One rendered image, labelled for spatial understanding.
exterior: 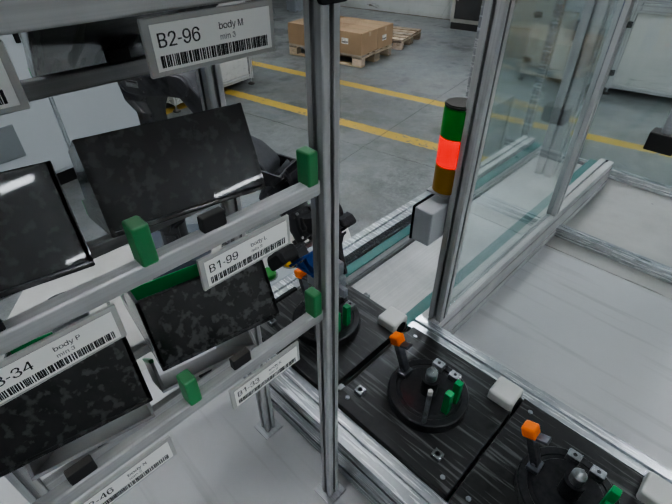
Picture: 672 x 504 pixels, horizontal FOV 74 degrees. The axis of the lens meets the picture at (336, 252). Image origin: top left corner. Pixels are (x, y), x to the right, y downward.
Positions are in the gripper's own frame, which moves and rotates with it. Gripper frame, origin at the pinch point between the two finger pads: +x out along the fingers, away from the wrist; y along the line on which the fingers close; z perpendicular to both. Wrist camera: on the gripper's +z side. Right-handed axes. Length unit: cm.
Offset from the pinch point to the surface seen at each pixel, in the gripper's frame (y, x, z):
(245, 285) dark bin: -26.9, -3.4, 26.4
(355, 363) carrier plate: -3.5, 19.1, -4.2
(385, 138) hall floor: 257, -62, -212
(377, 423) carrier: -10.1, 27.2, 3.3
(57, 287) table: -34, -31, -66
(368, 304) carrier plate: 10.2, 12.6, -10.2
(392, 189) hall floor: 190, -16, -169
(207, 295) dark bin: -30.7, -4.5, 26.2
